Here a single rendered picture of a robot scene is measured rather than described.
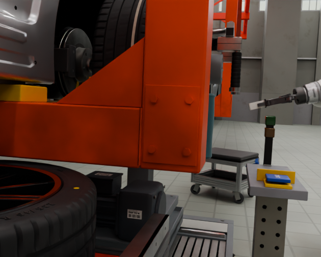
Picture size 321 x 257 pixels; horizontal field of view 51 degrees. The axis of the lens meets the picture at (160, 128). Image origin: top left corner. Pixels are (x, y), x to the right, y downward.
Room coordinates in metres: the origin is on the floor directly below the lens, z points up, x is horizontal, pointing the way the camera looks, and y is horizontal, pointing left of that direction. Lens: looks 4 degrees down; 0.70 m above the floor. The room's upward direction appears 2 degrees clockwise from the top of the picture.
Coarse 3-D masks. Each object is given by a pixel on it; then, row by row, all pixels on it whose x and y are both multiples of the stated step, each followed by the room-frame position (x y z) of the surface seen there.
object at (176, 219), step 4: (176, 208) 1.70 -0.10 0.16; (180, 208) 1.70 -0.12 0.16; (176, 212) 1.68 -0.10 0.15; (180, 212) 1.61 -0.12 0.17; (172, 216) 1.61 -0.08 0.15; (176, 216) 1.61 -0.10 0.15; (180, 216) 1.61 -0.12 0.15; (172, 220) 1.55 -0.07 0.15; (176, 220) 1.50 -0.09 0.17; (180, 220) 1.62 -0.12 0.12; (172, 224) 1.50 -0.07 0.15; (176, 224) 1.50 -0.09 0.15; (180, 224) 1.63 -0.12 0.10; (112, 228) 1.41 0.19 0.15; (172, 228) 1.40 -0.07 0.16; (176, 228) 1.51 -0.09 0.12; (168, 232) 1.41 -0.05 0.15; (172, 232) 1.41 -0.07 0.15; (176, 232) 1.51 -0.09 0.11; (172, 236) 1.41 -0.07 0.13; (172, 240) 1.42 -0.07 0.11; (168, 244) 1.33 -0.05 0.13
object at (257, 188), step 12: (252, 168) 1.33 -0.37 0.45; (264, 168) 1.35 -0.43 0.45; (276, 168) 1.36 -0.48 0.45; (288, 168) 1.37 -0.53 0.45; (252, 180) 1.12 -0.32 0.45; (252, 192) 1.03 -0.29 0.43; (264, 192) 1.03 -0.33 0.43; (276, 192) 1.02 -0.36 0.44; (288, 192) 1.01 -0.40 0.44; (300, 192) 1.00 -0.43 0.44
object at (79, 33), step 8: (72, 32) 1.48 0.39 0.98; (80, 32) 1.55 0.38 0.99; (64, 40) 1.43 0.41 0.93; (72, 40) 1.48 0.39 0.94; (80, 40) 1.55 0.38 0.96; (88, 40) 1.63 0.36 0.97; (80, 48) 1.52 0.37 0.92; (88, 48) 1.53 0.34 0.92; (80, 56) 1.48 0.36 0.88; (88, 56) 1.53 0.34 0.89; (80, 64) 1.48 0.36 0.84; (80, 72) 1.49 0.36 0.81; (88, 72) 1.54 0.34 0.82; (64, 80) 1.42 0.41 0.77; (72, 80) 1.49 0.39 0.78; (80, 80) 1.53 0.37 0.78; (64, 88) 1.46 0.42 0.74; (72, 88) 1.49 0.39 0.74
